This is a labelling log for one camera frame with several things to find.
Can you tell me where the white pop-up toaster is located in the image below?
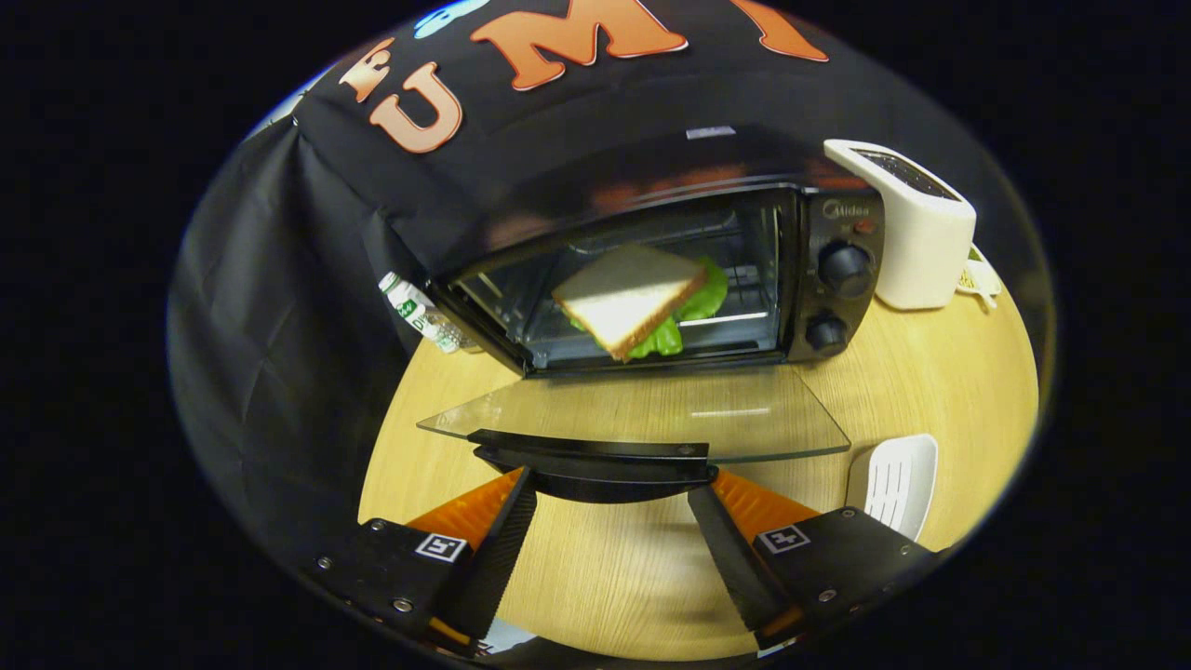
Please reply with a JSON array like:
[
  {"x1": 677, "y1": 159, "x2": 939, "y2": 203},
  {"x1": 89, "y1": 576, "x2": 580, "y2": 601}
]
[{"x1": 823, "y1": 139, "x2": 978, "y2": 312}]

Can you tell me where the toy sandwich with lettuce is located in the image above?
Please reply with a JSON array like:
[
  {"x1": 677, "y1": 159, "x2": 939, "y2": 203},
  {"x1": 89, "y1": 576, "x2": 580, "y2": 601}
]
[{"x1": 552, "y1": 243, "x2": 729, "y2": 363}]

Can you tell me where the white divided dish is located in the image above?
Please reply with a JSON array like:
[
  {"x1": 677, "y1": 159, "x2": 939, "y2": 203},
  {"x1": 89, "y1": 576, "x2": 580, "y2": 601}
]
[{"x1": 958, "y1": 244, "x2": 1005, "y2": 311}]

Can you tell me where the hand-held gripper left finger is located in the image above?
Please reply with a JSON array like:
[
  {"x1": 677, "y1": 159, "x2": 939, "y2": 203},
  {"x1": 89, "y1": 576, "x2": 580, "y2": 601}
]
[{"x1": 310, "y1": 465, "x2": 539, "y2": 648}]

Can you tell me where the black toaster oven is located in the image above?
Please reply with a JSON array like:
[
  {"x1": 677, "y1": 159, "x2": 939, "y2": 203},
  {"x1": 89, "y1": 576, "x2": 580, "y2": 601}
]
[{"x1": 416, "y1": 126, "x2": 887, "y2": 504}]

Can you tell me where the white ribbed tray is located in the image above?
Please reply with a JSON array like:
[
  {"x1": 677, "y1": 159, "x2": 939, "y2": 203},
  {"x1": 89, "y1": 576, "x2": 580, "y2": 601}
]
[{"x1": 845, "y1": 433, "x2": 940, "y2": 543}]

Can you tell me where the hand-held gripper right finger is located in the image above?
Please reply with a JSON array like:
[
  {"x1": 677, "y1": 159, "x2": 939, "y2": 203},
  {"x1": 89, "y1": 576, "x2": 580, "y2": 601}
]
[{"x1": 687, "y1": 467, "x2": 941, "y2": 650}]

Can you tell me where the white bottle with green label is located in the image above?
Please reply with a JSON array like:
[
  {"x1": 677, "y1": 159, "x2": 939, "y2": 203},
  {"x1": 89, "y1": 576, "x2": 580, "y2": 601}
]
[{"x1": 378, "y1": 271, "x2": 462, "y2": 355}]

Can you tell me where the black backdrop cloth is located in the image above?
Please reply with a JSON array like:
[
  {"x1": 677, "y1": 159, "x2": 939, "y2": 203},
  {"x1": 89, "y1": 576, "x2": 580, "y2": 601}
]
[{"x1": 167, "y1": 0, "x2": 1052, "y2": 559}]

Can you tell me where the clear plastic bottle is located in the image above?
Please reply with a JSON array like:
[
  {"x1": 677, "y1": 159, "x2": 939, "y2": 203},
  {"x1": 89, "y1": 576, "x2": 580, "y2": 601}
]
[{"x1": 435, "y1": 315, "x2": 481, "y2": 355}]

